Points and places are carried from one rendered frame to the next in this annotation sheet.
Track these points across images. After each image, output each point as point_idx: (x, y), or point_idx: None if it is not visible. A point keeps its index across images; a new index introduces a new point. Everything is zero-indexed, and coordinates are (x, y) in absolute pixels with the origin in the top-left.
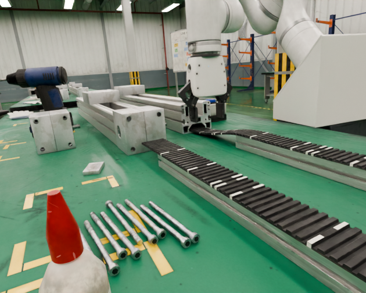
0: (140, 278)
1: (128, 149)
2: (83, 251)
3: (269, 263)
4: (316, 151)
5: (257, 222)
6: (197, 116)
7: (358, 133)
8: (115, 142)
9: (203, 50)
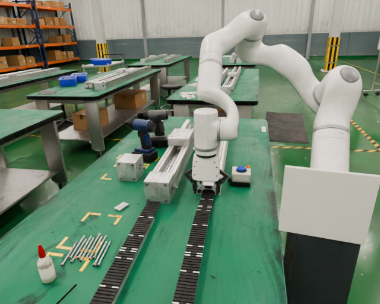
0: (74, 268)
1: (146, 199)
2: (46, 257)
3: None
4: (189, 254)
5: None
6: (195, 190)
7: (338, 249)
8: None
9: (198, 154)
